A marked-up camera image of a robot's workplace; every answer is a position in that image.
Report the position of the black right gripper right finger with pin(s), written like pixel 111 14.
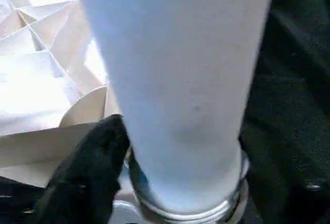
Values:
pixel 296 195

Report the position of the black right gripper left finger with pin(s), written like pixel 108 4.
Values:
pixel 85 177

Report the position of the white plastic table top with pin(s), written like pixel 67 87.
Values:
pixel 38 79

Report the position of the white plastic table leg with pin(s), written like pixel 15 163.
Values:
pixel 180 79

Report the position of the black table mat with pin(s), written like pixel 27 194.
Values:
pixel 296 67

